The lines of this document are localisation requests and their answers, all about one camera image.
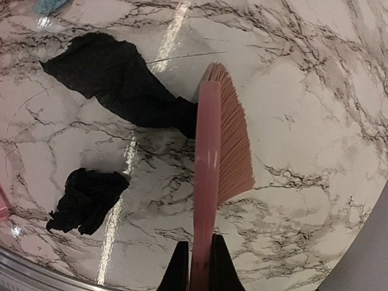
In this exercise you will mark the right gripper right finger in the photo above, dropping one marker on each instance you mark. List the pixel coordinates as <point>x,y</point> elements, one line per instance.
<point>223,276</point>

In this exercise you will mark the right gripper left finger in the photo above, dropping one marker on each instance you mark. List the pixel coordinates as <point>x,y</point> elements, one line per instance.
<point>176,277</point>

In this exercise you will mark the pink hand brush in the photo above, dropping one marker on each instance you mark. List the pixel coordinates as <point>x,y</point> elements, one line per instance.
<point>223,163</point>

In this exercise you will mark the pink plastic dustpan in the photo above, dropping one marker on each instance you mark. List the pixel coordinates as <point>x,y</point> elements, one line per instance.
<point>4,206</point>

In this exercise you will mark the black scrap upper piece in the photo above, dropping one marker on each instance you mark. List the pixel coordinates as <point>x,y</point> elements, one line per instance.
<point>89,196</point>

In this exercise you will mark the black scrap piece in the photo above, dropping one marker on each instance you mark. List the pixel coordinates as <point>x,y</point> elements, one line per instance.
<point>114,72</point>
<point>89,196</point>

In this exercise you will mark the black scrap lower piece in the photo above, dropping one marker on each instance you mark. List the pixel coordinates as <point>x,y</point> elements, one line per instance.
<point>114,72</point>

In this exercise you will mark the light blue paper scrap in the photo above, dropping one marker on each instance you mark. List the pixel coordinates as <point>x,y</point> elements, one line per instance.
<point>45,7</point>

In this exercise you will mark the aluminium front rail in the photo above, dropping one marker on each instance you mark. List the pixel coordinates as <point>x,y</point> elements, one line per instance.
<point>18,273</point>

